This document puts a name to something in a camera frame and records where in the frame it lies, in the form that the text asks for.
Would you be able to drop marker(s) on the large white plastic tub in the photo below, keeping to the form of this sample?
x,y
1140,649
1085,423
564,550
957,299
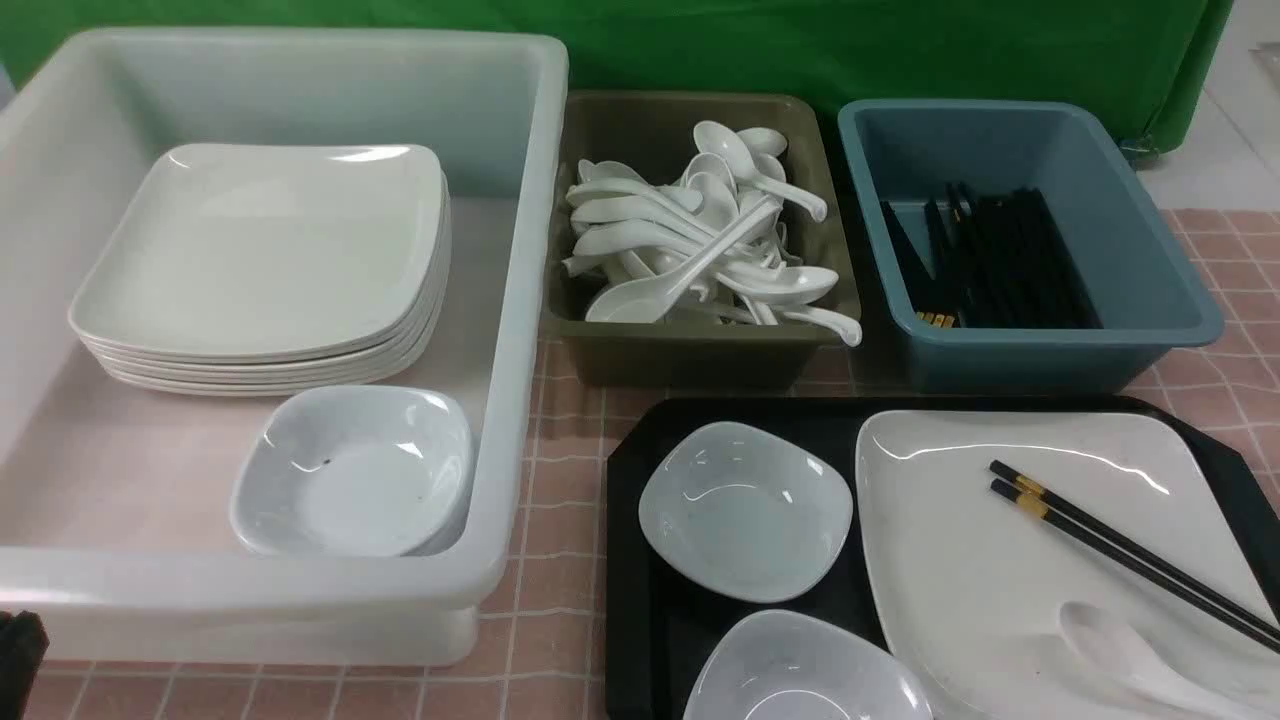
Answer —
x,y
115,526

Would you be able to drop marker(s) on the white bowl tray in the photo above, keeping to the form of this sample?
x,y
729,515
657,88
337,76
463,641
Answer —
x,y
780,664
746,514

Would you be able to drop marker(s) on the green backdrop cloth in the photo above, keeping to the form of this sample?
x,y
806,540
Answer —
x,y
1137,65

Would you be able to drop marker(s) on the white ceramic soup spoon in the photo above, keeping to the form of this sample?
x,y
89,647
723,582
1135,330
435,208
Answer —
x,y
1104,640

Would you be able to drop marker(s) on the white bowl in tub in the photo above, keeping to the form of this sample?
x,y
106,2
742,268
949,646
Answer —
x,y
357,471

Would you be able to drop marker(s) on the pile of white spoons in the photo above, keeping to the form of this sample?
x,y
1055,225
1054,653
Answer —
x,y
710,244

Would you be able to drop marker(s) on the pink checkered tablecloth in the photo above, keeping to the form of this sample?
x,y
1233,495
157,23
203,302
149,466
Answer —
x,y
540,648

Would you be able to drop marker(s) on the olive green plastic bin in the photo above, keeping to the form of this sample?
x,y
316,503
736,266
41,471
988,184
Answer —
x,y
651,132

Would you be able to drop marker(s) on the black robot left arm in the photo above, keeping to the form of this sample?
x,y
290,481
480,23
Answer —
x,y
24,642

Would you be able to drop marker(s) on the stack of white square plates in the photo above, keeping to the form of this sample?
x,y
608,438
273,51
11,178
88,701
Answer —
x,y
243,270

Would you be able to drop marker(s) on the pile of black chopsticks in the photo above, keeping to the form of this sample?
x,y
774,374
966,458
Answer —
x,y
988,260

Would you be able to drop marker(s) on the large white square plate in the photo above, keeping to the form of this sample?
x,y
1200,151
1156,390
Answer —
x,y
968,588

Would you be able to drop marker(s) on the blue plastic bin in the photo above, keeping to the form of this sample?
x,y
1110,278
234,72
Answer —
x,y
1151,299

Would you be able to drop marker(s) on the black chopstick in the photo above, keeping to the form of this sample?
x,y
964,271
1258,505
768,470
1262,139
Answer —
x,y
1039,510
1070,510

